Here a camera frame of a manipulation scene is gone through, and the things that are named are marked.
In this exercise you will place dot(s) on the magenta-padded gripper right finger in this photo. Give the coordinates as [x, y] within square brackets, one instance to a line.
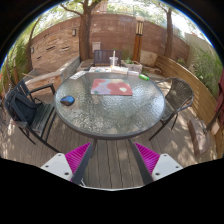
[148, 156]

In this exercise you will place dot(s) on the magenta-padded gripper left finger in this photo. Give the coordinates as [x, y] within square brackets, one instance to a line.
[76, 156]

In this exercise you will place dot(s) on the blue computer mouse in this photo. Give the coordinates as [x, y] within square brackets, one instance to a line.
[67, 100]

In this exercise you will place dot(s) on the floral print mouse pad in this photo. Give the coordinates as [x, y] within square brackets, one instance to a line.
[111, 87]

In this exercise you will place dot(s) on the black slatted patio chair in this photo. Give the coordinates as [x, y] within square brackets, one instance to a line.
[45, 116]

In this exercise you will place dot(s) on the dark wicker patio chair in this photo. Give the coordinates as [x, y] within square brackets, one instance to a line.
[180, 95]

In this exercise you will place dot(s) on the green plastic object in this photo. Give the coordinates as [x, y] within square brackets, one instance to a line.
[144, 77]

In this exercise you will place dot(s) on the white licence plate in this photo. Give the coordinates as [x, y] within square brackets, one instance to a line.
[77, 75]

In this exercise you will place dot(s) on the wooden slatted bench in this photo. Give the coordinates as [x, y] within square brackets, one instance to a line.
[196, 90]

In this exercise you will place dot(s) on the small pale book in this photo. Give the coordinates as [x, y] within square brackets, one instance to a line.
[133, 73]

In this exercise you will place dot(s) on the white book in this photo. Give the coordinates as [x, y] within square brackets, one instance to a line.
[120, 70]

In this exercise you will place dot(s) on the stone planter with plants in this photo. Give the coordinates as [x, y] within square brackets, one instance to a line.
[135, 66]

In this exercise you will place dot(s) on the low concrete platform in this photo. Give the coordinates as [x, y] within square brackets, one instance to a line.
[85, 64]

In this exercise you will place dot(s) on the pale stone block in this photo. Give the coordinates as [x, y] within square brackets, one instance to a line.
[148, 58]

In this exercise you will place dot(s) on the clear plastic cup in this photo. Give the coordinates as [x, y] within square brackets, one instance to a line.
[114, 62]

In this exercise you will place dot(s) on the dark wooden slatted chair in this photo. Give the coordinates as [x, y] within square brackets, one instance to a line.
[103, 56]

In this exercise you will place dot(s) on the white drinking straw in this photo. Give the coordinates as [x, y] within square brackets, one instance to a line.
[113, 54]

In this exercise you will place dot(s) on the thin leaning tree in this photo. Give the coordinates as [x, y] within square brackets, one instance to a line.
[30, 56]

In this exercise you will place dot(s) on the large forked tree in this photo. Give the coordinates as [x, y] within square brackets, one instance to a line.
[85, 36]

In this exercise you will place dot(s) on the slender tree trunk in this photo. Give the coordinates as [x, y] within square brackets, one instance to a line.
[169, 36]

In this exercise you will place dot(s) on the grey wall utility box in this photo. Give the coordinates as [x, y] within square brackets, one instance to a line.
[96, 46]

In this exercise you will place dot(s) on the wooden garden lamp post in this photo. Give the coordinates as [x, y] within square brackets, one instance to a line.
[137, 43]

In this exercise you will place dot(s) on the black wall lamp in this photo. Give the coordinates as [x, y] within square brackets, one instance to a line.
[74, 32]
[32, 49]

